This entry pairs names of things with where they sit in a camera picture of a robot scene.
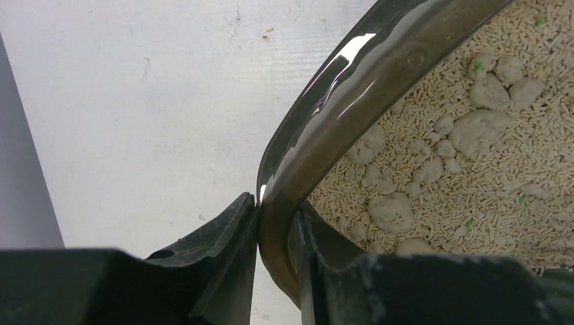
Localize beige cat litter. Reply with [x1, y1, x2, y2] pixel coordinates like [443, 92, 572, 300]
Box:
[309, 1, 573, 270]

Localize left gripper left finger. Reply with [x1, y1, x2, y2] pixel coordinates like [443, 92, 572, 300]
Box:
[1, 193, 257, 324]

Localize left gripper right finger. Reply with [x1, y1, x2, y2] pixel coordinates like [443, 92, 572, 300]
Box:
[293, 204, 573, 324]

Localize dark plastic litter tray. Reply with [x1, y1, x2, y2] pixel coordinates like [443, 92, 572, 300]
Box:
[257, 1, 514, 306]

